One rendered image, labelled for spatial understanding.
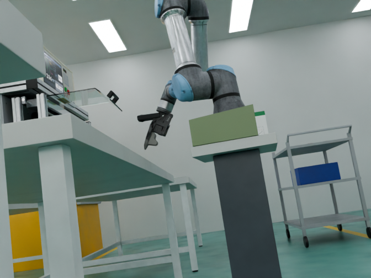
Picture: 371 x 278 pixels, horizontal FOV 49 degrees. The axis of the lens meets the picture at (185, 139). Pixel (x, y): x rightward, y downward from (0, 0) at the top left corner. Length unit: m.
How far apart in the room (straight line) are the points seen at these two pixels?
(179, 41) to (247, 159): 0.57
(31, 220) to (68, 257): 4.85
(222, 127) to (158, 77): 5.93
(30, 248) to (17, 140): 4.90
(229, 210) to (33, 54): 1.25
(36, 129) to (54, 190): 0.12
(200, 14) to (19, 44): 1.55
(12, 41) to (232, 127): 1.21
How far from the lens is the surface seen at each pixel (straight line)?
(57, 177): 0.85
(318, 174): 4.30
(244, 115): 1.54
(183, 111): 7.24
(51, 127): 0.83
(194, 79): 1.66
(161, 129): 1.99
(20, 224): 5.76
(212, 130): 1.54
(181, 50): 1.74
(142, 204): 7.16
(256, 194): 1.59
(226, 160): 1.60
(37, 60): 0.45
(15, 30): 0.42
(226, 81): 1.69
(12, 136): 0.86
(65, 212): 0.85
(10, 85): 1.77
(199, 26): 1.93
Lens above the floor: 0.55
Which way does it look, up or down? 9 degrees up
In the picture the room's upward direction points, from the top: 9 degrees counter-clockwise
